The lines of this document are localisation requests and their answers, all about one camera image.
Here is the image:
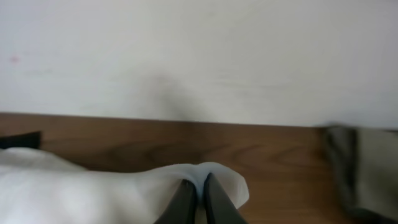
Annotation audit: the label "black garment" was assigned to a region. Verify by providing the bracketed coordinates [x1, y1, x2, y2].
[1, 131, 42, 149]

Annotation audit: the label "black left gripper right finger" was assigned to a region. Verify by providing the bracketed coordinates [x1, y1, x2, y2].
[203, 173, 248, 224]

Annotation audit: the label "white t-shirt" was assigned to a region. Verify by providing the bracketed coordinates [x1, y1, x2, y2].
[1, 147, 249, 224]

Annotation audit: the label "khaki folded shorts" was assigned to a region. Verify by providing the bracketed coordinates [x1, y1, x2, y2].
[323, 126, 397, 223]

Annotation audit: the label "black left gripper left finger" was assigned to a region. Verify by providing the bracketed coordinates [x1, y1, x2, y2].
[154, 180, 197, 224]

